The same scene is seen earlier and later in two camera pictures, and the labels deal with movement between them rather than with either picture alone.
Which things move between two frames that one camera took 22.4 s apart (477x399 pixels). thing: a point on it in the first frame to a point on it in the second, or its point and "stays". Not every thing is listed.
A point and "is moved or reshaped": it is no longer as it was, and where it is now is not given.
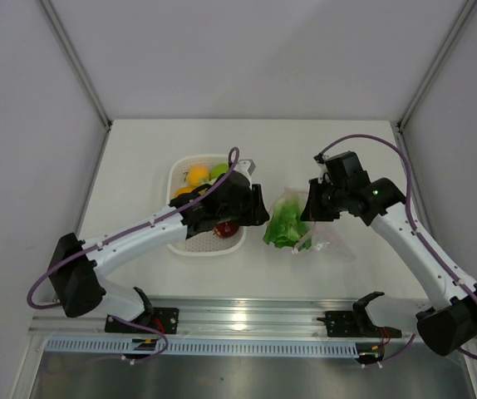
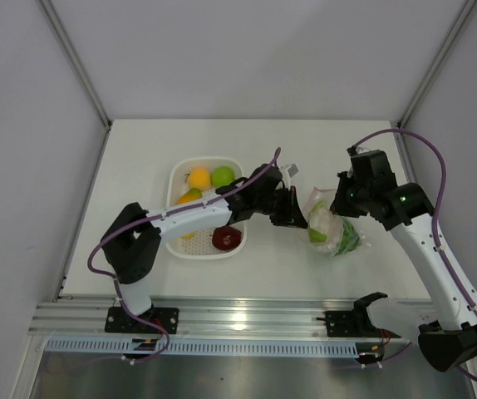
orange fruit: x=196 y=172 stays
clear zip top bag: x=312 y=239 is moved or reshaped
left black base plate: x=164 y=319 stays
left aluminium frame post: x=55 y=18 stays
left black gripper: x=256 y=214 to x=292 y=214
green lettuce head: x=287 y=226 to x=326 y=227
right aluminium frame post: x=437 y=62 stays
